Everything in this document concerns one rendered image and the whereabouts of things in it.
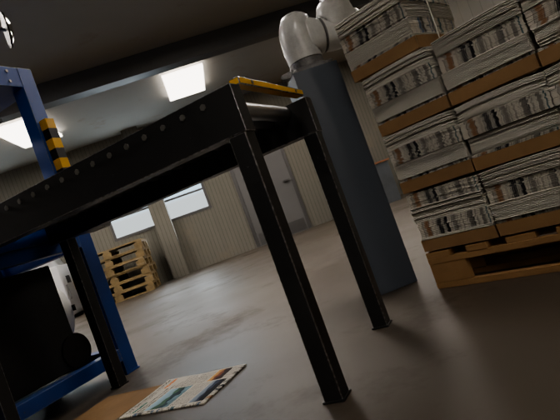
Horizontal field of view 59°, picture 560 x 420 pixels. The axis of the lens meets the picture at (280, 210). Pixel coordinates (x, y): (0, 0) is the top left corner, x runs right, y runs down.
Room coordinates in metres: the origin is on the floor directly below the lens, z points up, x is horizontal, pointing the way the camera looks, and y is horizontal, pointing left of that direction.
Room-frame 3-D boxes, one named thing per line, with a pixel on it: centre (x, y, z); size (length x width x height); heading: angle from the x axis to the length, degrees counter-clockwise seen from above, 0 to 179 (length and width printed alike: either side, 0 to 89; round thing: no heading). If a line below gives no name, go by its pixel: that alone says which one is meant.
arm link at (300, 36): (2.20, -0.34, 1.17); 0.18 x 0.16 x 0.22; 103
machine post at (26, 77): (2.41, 0.96, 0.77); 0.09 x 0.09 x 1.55; 65
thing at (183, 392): (1.73, 0.53, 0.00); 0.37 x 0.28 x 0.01; 65
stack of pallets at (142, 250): (8.61, 3.02, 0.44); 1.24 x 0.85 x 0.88; 98
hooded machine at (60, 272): (8.57, 4.19, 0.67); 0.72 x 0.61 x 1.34; 98
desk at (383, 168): (8.97, -1.58, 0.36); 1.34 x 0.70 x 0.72; 8
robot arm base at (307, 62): (2.19, -0.31, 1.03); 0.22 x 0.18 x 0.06; 98
